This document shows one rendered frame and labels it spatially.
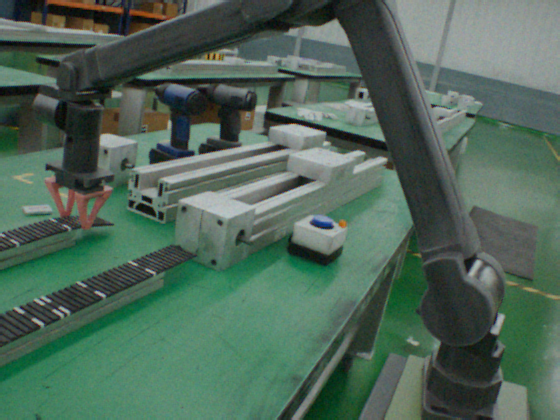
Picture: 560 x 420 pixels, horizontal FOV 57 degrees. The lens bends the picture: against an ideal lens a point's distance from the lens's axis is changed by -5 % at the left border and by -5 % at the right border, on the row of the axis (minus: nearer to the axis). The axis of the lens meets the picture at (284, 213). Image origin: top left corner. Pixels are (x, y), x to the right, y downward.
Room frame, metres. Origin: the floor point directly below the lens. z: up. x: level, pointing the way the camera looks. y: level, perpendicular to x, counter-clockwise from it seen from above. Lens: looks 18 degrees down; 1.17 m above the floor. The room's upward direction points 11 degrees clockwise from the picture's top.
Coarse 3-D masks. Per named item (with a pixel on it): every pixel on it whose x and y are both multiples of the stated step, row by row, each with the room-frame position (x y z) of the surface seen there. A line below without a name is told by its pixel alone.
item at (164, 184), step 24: (264, 144) 1.47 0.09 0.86; (144, 168) 1.02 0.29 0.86; (168, 168) 1.07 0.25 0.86; (192, 168) 1.15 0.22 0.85; (216, 168) 1.12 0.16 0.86; (240, 168) 1.20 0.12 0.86; (264, 168) 1.31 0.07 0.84; (144, 192) 0.99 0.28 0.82; (168, 192) 0.98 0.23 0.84; (192, 192) 1.03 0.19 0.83; (216, 192) 1.12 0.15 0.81; (168, 216) 0.97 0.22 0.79
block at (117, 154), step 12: (108, 144) 1.11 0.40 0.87; (120, 144) 1.13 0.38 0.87; (132, 144) 1.17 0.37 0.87; (108, 156) 1.09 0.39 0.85; (120, 156) 1.13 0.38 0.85; (132, 156) 1.17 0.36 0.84; (108, 168) 1.09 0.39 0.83; (120, 168) 1.13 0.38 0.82; (132, 168) 1.14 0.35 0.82; (120, 180) 1.14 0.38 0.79
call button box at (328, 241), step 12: (312, 216) 1.00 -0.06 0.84; (300, 228) 0.93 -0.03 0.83; (312, 228) 0.93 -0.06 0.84; (324, 228) 0.94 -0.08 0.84; (336, 228) 0.96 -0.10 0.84; (288, 240) 0.98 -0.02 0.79; (300, 240) 0.93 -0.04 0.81; (312, 240) 0.92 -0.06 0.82; (324, 240) 0.91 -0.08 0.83; (336, 240) 0.93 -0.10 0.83; (300, 252) 0.93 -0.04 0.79; (312, 252) 0.92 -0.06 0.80; (324, 252) 0.91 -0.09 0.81; (336, 252) 0.95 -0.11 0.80; (324, 264) 0.91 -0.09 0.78
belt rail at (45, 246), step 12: (48, 240) 0.74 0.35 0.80; (60, 240) 0.77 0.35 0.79; (72, 240) 0.78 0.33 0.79; (0, 252) 0.66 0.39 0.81; (12, 252) 0.68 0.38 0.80; (24, 252) 0.70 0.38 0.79; (36, 252) 0.72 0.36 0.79; (48, 252) 0.74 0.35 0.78; (0, 264) 0.66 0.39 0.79; (12, 264) 0.68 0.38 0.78
